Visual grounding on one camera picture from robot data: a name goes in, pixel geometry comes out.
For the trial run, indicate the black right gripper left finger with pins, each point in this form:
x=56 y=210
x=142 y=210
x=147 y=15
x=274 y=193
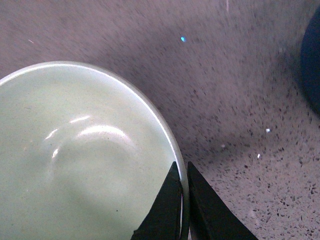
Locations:
x=163 y=222

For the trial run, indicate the dark blue pot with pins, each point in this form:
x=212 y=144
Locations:
x=310 y=62

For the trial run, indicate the green plastic bowl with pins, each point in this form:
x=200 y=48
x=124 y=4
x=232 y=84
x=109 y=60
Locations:
x=83 y=154

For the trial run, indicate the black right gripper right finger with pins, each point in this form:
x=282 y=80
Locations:
x=210 y=218

